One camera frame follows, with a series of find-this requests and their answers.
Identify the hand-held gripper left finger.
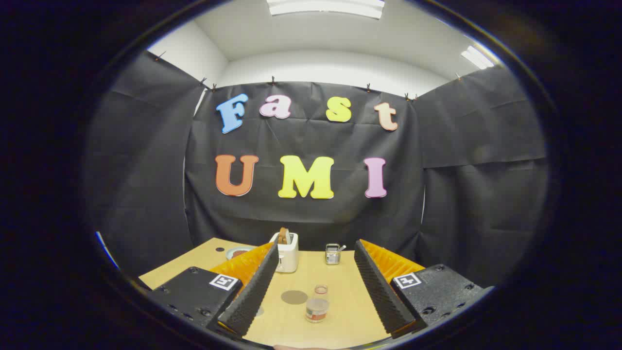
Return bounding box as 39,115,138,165
146,242,280,339

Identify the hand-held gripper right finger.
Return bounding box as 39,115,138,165
354,239,495,339

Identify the clear plastic juice bottle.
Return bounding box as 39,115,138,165
305,284,330,324

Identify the long ceiling light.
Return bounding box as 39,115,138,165
266,0,385,20

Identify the small metal wire basket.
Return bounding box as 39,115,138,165
325,243,346,265

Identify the pale green plate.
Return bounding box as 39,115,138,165
225,245,258,261

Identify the black backdrop cloth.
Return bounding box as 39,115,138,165
83,49,550,287

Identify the white toaster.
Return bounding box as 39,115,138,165
270,232,299,274

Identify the wooden table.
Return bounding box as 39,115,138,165
138,237,423,349

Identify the short ceiling light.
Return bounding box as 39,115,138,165
460,45,495,70

